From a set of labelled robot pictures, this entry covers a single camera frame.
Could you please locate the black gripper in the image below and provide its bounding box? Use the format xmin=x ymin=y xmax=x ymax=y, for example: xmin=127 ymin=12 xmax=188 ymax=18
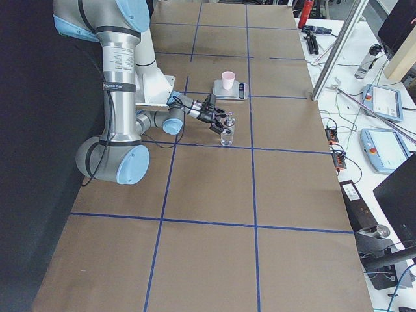
xmin=197 ymin=107 xmax=233 ymax=135

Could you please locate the clear glass sauce bottle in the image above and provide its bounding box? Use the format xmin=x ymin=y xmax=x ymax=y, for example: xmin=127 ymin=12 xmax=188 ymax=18
xmin=220 ymin=112 xmax=236 ymax=146

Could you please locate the pink plastic cup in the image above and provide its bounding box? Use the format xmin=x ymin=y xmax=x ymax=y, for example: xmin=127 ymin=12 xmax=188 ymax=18
xmin=221 ymin=71 xmax=235 ymax=90

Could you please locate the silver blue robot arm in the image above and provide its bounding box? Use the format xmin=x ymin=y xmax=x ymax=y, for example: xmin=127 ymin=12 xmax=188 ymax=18
xmin=53 ymin=0 xmax=226 ymax=185

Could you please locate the grey digital kitchen scale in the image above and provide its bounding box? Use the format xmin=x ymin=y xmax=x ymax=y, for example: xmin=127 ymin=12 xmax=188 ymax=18
xmin=212 ymin=79 xmax=248 ymax=101

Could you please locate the black folded tripod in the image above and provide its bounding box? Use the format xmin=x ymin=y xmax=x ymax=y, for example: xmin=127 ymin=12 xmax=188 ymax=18
xmin=304 ymin=31 xmax=319 ymax=55

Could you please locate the orange black connector strip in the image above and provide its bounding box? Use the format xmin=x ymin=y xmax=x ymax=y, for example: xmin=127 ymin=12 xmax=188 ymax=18
xmin=325 ymin=127 xmax=346 ymax=172

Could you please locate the blue folded umbrella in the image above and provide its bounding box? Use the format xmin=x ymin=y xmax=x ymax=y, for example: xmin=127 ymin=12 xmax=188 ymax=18
xmin=302 ymin=25 xmax=332 ymax=35

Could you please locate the red bottle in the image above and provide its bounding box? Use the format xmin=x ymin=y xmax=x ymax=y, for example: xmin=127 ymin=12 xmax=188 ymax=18
xmin=298 ymin=0 xmax=314 ymax=29

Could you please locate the long metal rod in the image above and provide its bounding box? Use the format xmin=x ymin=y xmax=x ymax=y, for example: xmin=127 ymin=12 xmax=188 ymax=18
xmin=326 ymin=84 xmax=416 ymax=144

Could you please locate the upper blue teach pendant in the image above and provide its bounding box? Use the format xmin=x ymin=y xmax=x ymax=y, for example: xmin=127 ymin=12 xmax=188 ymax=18
xmin=363 ymin=84 xmax=404 ymax=122

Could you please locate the blue teach pendant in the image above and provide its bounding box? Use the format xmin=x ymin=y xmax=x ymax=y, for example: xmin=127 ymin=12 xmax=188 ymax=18
xmin=360 ymin=129 xmax=411 ymax=174
xmin=363 ymin=84 xmax=404 ymax=122

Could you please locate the lower blue teach pendant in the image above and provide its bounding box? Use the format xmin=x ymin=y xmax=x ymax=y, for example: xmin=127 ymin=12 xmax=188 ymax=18
xmin=360 ymin=129 xmax=411 ymax=174

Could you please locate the clear water bottle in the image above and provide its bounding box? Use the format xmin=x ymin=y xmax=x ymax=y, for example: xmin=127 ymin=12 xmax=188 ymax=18
xmin=354 ymin=44 xmax=382 ymax=80

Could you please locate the black flat box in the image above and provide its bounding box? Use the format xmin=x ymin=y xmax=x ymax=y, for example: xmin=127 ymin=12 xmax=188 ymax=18
xmin=339 ymin=180 xmax=378 ymax=232

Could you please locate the black monitor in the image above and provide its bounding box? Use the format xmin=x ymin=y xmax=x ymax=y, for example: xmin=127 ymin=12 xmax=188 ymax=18
xmin=373 ymin=155 xmax=415 ymax=247

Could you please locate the black monitor stand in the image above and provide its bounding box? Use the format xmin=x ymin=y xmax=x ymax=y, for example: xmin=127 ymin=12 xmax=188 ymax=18
xmin=354 ymin=227 xmax=415 ymax=290

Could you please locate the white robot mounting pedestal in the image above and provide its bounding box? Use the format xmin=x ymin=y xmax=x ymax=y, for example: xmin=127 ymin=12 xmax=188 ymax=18
xmin=135 ymin=28 xmax=175 ymax=107

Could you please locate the aluminium frame post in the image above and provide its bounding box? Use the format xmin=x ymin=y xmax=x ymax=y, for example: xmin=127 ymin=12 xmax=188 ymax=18
xmin=311 ymin=0 xmax=369 ymax=101

